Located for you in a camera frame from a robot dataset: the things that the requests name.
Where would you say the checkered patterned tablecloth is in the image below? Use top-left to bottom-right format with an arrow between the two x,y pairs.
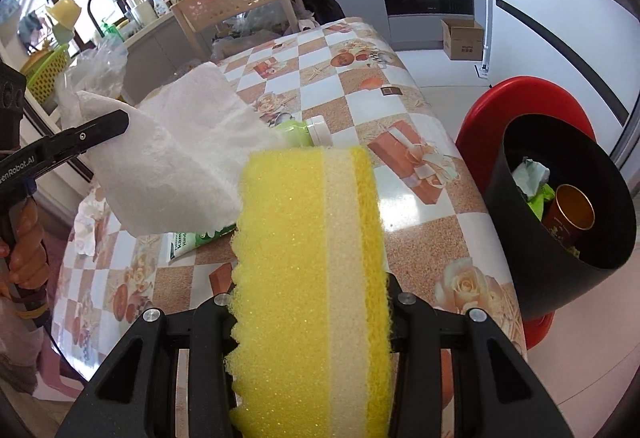
49,15 -> 527,438

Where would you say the yellow bowl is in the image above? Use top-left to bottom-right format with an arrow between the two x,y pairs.
46,0 -> 81,30

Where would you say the white paper towel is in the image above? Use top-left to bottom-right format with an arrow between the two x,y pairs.
63,62 -> 285,236

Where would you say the black trash bin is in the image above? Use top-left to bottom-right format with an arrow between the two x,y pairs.
485,114 -> 637,320

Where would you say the pale green small bottle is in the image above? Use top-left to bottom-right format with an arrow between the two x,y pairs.
274,115 -> 333,148

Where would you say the person left hand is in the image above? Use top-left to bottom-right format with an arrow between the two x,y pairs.
1,198 -> 50,298

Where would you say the yellow sponge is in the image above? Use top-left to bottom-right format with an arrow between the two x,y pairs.
226,146 -> 393,437

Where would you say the red paper cup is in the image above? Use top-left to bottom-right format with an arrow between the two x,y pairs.
542,184 -> 596,247

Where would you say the teal wrapper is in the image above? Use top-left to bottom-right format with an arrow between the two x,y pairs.
512,158 -> 550,200

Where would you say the green plastic basket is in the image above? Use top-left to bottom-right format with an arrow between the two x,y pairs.
26,44 -> 70,106

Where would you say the cardboard box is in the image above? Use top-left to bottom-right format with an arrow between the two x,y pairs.
442,19 -> 485,61

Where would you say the green plastic bag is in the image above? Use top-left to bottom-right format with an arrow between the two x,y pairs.
527,184 -> 555,221

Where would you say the green daisy tube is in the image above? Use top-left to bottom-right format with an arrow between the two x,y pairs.
169,224 -> 235,260

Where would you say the white refrigerator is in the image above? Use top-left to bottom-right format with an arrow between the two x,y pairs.
488,0 -> 639,152

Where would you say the clear plastic bag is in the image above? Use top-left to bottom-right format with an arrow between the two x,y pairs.
54,34 -> 128,128

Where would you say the black kitchen faucet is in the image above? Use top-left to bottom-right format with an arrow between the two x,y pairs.
86,0 -> 127,37

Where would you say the red plastic stool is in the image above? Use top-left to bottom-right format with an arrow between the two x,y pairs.
457,76 -> 602,346

